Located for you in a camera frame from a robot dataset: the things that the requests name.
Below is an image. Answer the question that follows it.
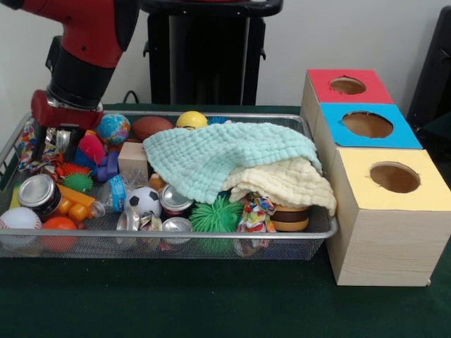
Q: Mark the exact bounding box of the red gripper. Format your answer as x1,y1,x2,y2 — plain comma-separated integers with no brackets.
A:
30,89,105,163

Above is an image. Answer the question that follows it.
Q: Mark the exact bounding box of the mint green cloth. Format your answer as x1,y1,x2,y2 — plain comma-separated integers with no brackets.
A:
142,123,323,205

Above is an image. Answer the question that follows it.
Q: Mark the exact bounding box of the cream waffle cloth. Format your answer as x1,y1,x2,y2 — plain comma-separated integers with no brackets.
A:
218,156,338,216

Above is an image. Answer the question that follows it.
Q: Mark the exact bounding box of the clear mesh bin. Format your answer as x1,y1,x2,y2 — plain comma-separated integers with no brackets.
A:
0,108,339,261

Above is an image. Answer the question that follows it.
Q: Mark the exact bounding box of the wooden box with three holes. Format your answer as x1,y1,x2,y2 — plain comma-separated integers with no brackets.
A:
300,68,451,287

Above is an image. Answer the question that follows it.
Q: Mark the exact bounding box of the globe print ball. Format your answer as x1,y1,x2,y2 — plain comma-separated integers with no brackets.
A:
96,113,132,145

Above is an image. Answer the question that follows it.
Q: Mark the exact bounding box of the orange plastic toy block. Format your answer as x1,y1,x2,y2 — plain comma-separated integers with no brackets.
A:
56,183,97,222

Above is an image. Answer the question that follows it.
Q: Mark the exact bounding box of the orange ball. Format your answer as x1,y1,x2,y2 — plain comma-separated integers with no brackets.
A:
42,216,78,253

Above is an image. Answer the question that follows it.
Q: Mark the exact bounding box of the white baseball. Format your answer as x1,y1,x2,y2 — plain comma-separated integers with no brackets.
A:
0,206,42,249

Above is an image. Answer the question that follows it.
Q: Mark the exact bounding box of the brown toy football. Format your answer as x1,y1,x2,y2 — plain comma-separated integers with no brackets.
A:
131,115,176,141

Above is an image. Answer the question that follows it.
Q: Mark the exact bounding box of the small soccer ball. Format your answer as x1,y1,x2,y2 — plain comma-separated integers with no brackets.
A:
124,186,163,218

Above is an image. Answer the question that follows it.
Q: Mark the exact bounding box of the yellow smiley ball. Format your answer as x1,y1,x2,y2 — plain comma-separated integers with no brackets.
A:
175,111,209,130

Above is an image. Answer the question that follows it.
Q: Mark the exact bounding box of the green spiky ball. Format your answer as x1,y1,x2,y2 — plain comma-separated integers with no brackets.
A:
189,195,244,233

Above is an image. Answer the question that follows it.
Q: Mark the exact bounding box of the dark green table cloth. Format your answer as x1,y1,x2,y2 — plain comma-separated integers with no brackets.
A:
0,102,451,338

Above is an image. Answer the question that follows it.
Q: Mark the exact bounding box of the black chair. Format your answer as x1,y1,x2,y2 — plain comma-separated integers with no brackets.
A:
407,5,451,133

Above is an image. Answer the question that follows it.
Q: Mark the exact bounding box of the black looped cable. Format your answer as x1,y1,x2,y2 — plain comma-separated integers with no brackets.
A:
121,90,142,105

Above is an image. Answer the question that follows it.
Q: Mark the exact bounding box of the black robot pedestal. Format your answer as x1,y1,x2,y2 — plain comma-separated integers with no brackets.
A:
139,0,285,106

